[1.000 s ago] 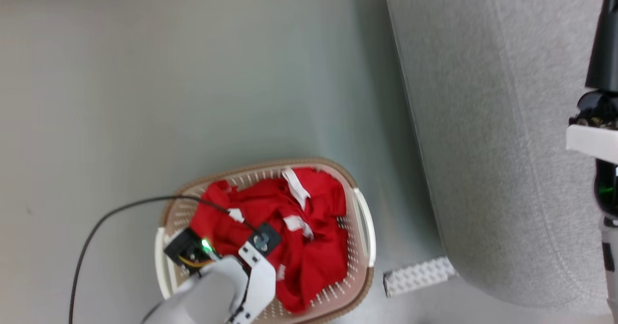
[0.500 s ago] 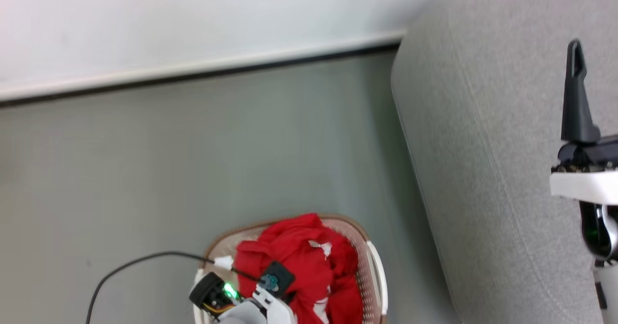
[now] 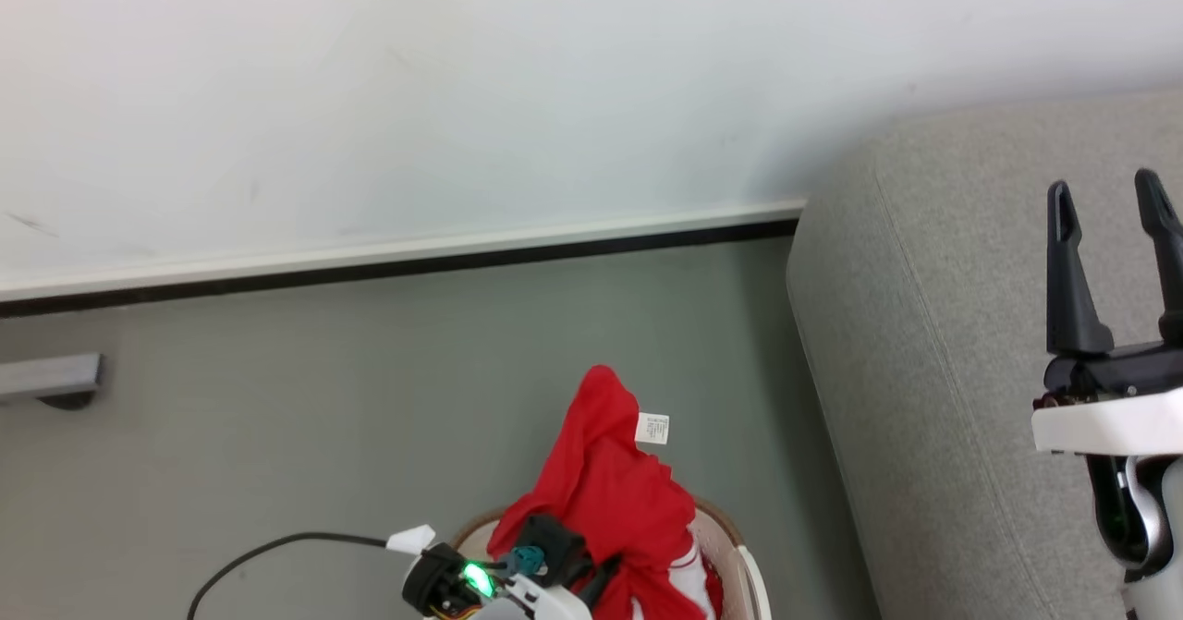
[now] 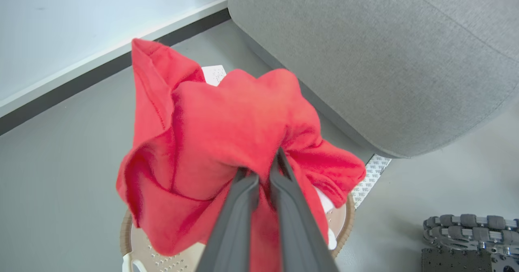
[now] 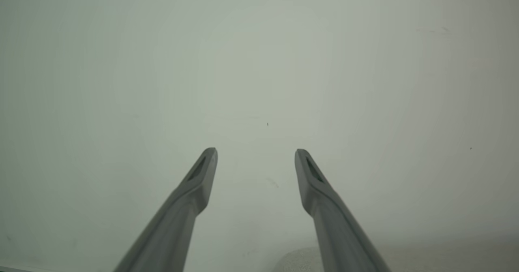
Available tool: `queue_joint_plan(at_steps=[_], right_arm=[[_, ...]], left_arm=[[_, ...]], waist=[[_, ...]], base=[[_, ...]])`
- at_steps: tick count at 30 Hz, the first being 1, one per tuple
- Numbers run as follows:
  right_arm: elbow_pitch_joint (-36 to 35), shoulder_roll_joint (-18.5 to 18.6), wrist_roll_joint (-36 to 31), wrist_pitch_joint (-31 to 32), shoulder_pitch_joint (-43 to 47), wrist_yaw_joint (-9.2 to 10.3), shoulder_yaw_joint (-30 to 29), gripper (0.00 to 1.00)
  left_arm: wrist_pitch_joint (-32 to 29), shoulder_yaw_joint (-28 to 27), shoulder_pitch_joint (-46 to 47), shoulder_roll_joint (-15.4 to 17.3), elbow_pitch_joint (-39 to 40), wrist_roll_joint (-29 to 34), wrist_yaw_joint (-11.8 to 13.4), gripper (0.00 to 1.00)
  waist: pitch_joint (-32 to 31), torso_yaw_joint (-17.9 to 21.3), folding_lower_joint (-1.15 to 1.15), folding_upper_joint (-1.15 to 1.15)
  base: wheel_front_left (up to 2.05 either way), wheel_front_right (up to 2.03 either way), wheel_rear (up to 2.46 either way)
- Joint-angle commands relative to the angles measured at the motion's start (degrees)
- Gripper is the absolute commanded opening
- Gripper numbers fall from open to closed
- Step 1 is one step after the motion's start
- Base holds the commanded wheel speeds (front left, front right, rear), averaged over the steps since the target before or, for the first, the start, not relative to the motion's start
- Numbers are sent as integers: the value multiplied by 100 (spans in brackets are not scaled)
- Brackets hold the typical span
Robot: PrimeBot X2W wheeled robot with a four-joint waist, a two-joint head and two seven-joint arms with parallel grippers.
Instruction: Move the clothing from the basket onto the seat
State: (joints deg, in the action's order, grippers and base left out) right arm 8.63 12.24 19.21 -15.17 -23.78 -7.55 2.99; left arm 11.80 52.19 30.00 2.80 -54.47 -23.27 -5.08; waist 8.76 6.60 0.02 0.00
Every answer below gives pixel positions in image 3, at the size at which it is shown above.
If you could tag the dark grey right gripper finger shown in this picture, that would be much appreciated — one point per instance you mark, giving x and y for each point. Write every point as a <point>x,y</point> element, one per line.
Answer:
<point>1172,269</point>
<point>1070,306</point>

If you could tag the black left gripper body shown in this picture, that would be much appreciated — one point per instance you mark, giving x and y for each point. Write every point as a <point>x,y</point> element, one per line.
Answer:
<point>557,546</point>

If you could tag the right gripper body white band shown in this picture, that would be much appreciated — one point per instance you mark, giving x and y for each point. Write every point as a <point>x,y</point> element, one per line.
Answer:
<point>1118,421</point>

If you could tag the red garment with white stripes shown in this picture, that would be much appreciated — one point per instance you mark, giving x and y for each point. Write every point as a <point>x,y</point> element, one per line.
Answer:
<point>610,491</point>

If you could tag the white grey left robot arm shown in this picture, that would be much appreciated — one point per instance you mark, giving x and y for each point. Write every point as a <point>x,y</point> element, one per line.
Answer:
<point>444,585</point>

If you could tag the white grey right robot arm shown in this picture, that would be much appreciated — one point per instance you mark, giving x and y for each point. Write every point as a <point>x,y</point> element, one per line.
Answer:
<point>1151,528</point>

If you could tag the beige laundry basket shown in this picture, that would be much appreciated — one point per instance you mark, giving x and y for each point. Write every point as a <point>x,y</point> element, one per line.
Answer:
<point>732,546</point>

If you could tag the grey fabric sofa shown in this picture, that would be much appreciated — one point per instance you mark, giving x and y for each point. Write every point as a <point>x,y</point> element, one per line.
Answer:
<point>924,324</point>

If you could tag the white and black baseboard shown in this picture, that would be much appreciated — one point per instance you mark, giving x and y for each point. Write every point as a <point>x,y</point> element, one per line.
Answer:
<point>370,264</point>

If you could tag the dark caster wheel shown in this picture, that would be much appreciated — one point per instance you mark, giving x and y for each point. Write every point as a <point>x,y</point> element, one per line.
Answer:
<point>67,402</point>

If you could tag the grey metal frame leg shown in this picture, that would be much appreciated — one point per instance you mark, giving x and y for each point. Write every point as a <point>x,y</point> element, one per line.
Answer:
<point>46,375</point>

